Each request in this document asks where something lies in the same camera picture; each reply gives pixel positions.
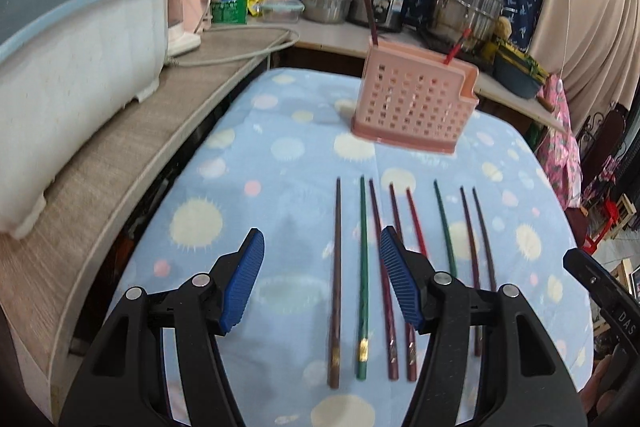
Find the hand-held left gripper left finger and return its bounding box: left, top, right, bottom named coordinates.
left=60, top=228, right=265, bottom=427

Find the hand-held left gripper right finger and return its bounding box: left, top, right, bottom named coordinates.
left=379, top=226, right=589, bottom=427

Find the green chopstick with gold band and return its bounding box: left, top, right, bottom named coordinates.
left=354, top=176, right=370, bottom=381

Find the red chopstick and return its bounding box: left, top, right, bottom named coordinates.
left=443, top=28, right=472, bottom=66
left=405, top=188, right=429, bottom=259

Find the brown chopstick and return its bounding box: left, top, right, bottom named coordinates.
left=326, top=177, right=344, bottom=389

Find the maroon chopstick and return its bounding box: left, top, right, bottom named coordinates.
left=363, top=0, right=379, bottom=46
left=388, top=183, right=418, bottom=382
left=368, top=178, right=401, bottom=381

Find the purple chopstick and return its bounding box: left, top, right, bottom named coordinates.
left=459, top=187, right=484, bottom=357
left=471, top=188, right=498, bottom=293

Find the pink perforated utensil holder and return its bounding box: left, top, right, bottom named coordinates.
left=350, top=36, right=480, bottom=156

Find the person's right hand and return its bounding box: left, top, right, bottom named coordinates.
left=582, top=353, right=617, bottom=415

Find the red plastic stool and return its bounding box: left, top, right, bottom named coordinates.
left=581, top=198, right=622, bottom=254

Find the blue printed blanket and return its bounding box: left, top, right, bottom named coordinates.
left=107, top=67, right=597, bottom=427

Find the dark metal rack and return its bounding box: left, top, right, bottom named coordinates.
left=575, top=101, right=628, bottom=208

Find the pink floral cloth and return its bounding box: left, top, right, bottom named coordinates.
left=534, top=74, right=584, bottom=208

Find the wood-grain counter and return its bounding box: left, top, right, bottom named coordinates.
left=0, top=26, right=302, bottom=413

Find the blue bowl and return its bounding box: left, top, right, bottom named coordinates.
left=492, top=52, right=544, bottom=101

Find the black stove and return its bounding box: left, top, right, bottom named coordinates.
left=414, top=24, right=497, bottom=60

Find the light countertop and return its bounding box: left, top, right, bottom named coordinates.
left=294, top=16, right=572, bottom=134

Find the white tub with blue rim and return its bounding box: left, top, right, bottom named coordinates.
left=0, top=0, right=176, bottom=241

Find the glass food container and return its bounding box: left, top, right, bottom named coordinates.
left=259, top=0, right=305, bottom=26

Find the steel steamer pot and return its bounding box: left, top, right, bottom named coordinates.
left=429, top=0, right=517, bottom=54

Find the steel pot with glass lid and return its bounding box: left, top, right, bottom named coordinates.
left=301, top=0, right=354, bottom=26

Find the white power cable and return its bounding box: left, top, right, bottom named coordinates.
left=167, top=0, right=302, bottom=68

